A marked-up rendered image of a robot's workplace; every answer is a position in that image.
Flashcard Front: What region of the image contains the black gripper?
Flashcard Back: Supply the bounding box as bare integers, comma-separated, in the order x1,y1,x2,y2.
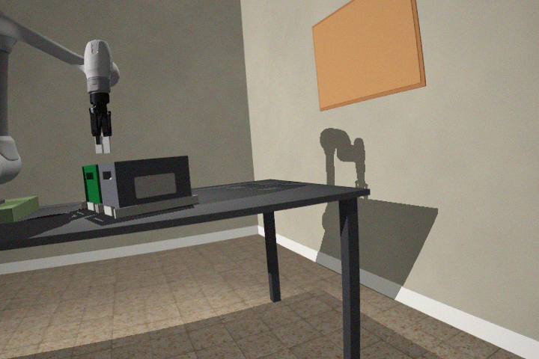
89,93,112,153

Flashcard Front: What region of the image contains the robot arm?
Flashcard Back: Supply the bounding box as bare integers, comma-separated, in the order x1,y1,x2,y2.
0,11,120,185

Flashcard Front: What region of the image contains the green crate with dividers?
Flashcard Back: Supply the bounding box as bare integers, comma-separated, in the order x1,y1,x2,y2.
85,165,103,204

